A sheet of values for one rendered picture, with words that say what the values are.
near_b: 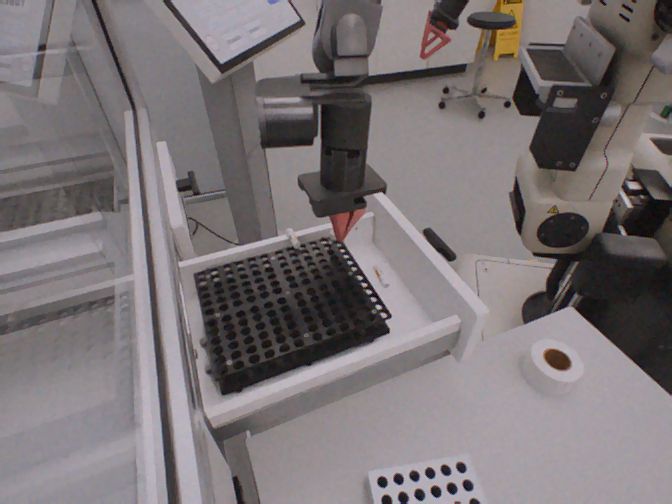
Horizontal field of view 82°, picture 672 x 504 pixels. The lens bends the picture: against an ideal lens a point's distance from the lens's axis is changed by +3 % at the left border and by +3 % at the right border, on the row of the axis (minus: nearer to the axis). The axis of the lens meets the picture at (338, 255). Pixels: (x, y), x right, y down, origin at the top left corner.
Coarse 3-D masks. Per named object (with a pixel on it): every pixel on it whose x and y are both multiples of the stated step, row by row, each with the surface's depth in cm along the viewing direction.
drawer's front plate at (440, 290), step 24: (384, 216) 62; (384, 240) 64; (408, 240) 56; (408, 264) 58; (432, 264) 52; (432, 288) 54; (456, 288) 48; (432, 312) 55; (456, 312) 49; (480, 312) 46; (456, 360) 53
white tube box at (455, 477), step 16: (416, 464) 45; (432, 464) 45; (448, 464) 45; (464, 464) 46; (368, 480) 45; (384, 480) 45; (400, 480) 46; (416, 480) 46; (432, 480) 44; (448, 480) 44; (464, 480) 45; (384, 496) 44; (400, 496) 45; (416, 496) 46; (432, 496) 43; (448, 496) 43; (464, 496) 43; (480, 496) 43
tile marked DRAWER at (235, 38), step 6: (234, 30) 103; (240, 30) 104; (222, 36) 99; (228, 36) 100; (234, 36) 102; (240, 36) 104; (228, 42) 100; (234, 42) 101; (240, 42) 103; (246, 42) 105; (234, 48) 101
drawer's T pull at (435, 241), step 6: (426, 228) 59; (426, 234) 59; (432, 234) 58; (432, 240) 57; (438, 240) 57; (432, 246) 56; (438, 246) 56; (444, 246) 56; (438, 252) 57; (444, 252) 56; (450, 252) 55; (450, 258) 55; (456, 258) 55
